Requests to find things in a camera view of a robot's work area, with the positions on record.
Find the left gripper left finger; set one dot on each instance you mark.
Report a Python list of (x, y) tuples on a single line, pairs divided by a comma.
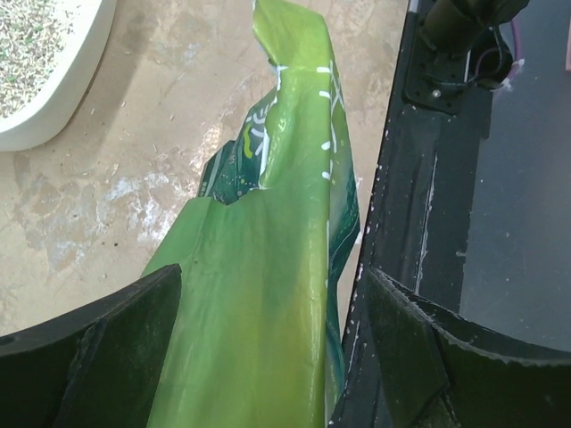
[(96, 366)]

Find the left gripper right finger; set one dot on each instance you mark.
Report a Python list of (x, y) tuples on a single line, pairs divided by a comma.
[(412, 363)]

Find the green litter bag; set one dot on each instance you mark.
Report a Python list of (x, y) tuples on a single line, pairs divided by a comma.
[(262, 246)]

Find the white litter box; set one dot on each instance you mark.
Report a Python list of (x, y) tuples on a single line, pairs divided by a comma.
[(51, 110)]

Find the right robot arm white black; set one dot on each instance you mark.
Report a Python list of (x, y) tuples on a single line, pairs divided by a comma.
[(453, 26)]

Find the cat litter granules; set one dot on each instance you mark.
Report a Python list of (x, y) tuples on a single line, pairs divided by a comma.
[(34, 34)]

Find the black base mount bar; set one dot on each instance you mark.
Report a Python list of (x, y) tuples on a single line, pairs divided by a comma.
[(439, 113)]

